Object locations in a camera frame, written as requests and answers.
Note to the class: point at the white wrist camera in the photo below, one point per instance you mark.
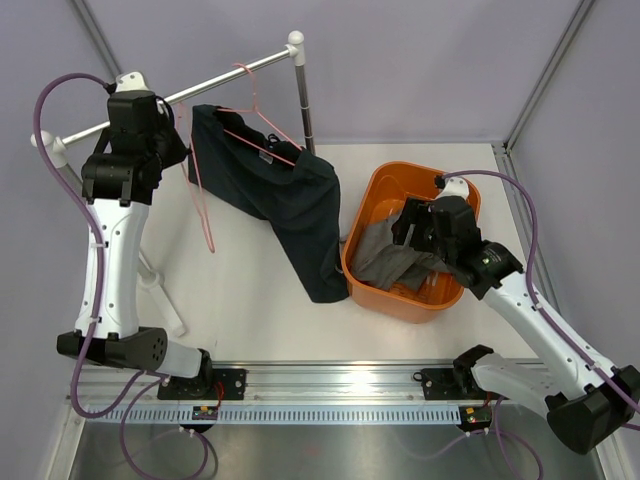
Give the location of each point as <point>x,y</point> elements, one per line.
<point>132,81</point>
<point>452,186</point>

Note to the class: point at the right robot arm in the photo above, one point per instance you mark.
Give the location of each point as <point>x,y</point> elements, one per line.
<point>583,396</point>

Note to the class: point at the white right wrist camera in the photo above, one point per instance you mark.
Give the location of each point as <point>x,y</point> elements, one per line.
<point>452,186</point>

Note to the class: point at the pink wire hanger on rail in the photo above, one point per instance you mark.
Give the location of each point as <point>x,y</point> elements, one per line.
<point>260,115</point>

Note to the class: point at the silver clothes rack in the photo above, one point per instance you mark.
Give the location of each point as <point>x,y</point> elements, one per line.
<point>149,279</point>

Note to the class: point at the orange plastic basket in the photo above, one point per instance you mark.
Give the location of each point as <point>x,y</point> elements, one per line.
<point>388,189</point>

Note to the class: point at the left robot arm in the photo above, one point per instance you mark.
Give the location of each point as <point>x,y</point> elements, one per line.
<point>118,182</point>

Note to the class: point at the grey shorts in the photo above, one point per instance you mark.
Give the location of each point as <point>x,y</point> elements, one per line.
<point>380,263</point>

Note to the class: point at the white slotted cable duct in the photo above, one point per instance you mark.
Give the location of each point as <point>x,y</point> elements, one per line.
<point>237,414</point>

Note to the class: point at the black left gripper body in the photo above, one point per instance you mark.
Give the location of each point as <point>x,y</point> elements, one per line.
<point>166,144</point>

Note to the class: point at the aluminium frame post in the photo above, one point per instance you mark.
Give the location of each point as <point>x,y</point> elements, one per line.
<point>576,22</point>

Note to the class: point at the dark green shorts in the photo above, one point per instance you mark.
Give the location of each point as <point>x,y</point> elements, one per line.
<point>270,179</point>

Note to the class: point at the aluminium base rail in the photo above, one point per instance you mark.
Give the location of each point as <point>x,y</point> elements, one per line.
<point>295,382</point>

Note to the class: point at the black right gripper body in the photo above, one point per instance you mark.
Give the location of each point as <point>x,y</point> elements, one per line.
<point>418,211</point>

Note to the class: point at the pink wire hanger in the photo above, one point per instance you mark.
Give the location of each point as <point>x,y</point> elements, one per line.
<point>196,191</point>
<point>260,115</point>

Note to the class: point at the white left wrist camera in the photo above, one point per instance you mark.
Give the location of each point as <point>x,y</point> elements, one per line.
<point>132,81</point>

